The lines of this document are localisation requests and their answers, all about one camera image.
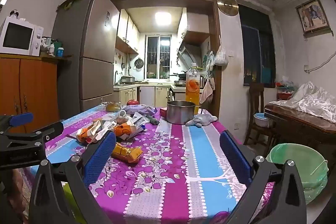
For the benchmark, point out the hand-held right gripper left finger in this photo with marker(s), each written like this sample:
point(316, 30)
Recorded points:
point(99, 158)

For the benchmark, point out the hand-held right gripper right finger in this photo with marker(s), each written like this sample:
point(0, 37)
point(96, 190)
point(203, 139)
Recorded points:
point(235, 158)

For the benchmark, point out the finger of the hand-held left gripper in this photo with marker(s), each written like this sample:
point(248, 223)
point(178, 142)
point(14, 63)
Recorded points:
point(21, 119)
point(50, 130)

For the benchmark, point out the orange white carton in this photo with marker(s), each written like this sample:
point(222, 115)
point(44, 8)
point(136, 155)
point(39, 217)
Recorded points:
point(86, 133)

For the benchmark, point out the white plastic cup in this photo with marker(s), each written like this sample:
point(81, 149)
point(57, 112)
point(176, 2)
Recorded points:
point(122, 114)

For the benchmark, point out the green plastic trash bin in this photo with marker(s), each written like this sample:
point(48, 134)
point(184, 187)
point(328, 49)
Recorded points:
point(294, 161)

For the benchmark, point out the dark green fuzzy strip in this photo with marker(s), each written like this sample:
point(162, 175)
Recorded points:
point(153, 121)

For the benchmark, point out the green plastic basin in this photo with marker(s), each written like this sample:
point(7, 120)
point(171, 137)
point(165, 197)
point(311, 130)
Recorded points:
point(315, 182)

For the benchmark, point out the person's left forearm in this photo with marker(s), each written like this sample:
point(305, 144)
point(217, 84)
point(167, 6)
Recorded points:
point(17, 187)

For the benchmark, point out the orange snack packet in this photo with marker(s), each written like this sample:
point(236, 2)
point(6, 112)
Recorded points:
point(126, 153)

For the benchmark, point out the orange wooden cabinet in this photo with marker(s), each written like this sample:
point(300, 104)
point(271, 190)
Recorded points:
point(34, 87)

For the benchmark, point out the purple floral striped tablecloth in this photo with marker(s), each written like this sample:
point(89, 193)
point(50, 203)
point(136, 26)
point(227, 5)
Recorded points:
point(199, 150)

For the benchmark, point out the orange torn packet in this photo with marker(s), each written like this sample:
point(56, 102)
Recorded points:
point(124, 130)

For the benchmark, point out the blue plastic basin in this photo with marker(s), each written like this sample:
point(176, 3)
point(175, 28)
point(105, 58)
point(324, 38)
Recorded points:
point(261, 119)

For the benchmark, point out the grey cloth glove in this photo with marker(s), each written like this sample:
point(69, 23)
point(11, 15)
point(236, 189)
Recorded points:
point(202, 119)

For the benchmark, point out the yellow pear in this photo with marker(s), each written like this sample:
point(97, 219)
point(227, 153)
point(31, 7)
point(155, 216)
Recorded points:
point(113, 107)

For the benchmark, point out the crumpled white paper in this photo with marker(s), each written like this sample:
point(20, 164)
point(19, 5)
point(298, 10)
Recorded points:
point(137, 121)

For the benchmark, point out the purple plastic bag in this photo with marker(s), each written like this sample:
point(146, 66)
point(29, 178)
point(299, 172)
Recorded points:
point(139, 109)

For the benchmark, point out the dark wooden chair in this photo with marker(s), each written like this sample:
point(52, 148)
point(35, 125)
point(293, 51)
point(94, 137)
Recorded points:
point(257, 98)

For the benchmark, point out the red apple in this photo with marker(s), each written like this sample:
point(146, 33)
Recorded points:
point(132, 102)

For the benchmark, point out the brown wooden dining table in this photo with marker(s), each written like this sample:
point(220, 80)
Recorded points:
point(294, 121)

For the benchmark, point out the steel pot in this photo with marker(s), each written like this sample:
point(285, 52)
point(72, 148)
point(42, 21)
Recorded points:
point(181, 113)

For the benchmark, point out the small white bottle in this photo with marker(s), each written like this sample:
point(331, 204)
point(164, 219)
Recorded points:
point(52, 50)

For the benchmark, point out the blue lidded jar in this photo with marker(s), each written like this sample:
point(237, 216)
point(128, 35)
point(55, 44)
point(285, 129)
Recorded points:
point(60, 52)

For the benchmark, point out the orange juice bottle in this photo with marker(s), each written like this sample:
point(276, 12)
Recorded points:
point(193, 92)

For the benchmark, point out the cream kitchen base cabinets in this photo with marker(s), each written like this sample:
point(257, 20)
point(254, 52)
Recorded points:
point(147, 95)

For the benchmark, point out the white microwave oven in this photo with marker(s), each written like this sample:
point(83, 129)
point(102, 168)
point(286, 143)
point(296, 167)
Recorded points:
point(18, 37)

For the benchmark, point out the stacked red green baskets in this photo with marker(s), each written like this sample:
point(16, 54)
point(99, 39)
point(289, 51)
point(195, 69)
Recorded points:
point(284, 92)

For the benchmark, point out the steel electric kettle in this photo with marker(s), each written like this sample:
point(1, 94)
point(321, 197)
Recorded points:
point(202, 82)

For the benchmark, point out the steel countertop cooker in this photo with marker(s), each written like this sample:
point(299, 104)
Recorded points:
point(127, 80)

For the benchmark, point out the grey refrigerator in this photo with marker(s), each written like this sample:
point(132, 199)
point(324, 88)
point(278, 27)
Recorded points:
point(92, 40)

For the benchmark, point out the hanging green white cloth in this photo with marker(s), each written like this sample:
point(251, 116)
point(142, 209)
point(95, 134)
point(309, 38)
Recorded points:
point(209, 61)

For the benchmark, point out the hanging white plastic bag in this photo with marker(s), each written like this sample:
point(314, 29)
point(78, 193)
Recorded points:
point(221, 57)

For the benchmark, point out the round hanging strainer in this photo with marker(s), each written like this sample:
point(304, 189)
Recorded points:
point(138, 63)

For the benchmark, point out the dark room window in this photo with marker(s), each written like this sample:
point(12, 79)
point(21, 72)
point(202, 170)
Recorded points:
point(256, 48)

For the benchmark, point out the steel range hood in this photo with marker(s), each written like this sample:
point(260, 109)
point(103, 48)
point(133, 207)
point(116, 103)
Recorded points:
point(187, 53)

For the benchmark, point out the barred kitchen window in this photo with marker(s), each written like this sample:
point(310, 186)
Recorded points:
point(157, 56)

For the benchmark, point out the square ceiling light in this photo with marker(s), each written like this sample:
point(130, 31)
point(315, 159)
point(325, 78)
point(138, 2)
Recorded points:
point(162, 18)

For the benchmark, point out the framed elephant picture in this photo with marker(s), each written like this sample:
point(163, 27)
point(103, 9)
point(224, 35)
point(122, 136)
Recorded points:
point(312, 16)

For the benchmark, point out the white wall socket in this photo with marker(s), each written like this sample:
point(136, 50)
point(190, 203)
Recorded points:
point(237, 126)

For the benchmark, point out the white wall cabinet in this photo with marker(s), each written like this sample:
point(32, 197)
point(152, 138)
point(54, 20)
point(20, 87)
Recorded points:
point(127, 29)
point(197, 22)

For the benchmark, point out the gold round wall plate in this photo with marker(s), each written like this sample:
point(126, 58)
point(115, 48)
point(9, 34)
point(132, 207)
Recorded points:
point(227, 5)

